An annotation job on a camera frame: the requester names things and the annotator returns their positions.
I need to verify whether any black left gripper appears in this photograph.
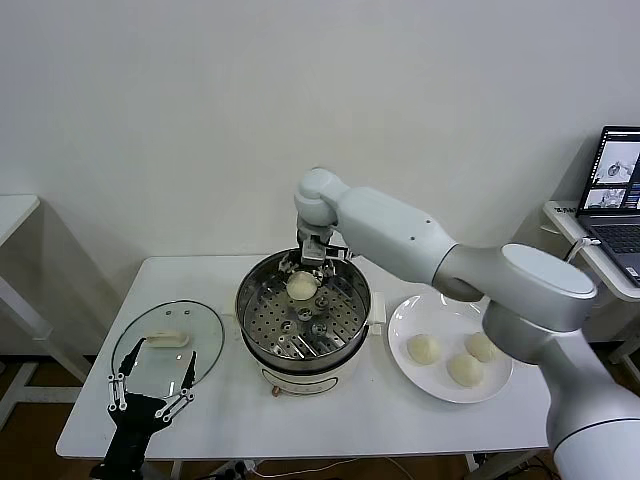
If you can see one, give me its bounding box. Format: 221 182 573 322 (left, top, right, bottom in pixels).
89 337 198 480

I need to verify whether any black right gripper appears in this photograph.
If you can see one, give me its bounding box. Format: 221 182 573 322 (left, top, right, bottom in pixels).
279 219 337 281

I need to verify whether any white steamed baozi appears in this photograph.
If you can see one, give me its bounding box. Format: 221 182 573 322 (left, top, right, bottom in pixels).
405 333 443 365
446 353 485 388
464 332 504 364
286 271 319 302

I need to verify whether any round glass pot lid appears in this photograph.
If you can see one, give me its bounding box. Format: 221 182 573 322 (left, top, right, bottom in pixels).
111 299 226 401

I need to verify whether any perforated steel steamer basket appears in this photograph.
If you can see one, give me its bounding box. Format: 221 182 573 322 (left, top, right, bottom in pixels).
234 247 373 370

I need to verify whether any round white plate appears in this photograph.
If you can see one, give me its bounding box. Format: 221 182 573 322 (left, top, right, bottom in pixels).
387 292 515 405

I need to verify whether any white power strip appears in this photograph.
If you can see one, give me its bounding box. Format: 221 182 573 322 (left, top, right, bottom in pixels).
209 459 259 480

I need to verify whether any empty white side table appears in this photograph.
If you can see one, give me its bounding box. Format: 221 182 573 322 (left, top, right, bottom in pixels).
0 194 96 416

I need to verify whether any white laptop side table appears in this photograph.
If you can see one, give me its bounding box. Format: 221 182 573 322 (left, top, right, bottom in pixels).
542 199 640 366

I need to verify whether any grey open laptop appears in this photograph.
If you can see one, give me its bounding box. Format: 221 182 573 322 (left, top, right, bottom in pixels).
574 125 640 287

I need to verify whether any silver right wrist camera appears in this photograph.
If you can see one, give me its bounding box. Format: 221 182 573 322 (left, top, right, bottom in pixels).
300 235 326 265

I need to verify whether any white laptop cable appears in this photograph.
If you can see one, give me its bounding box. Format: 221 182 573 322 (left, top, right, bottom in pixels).
567 236 601 264

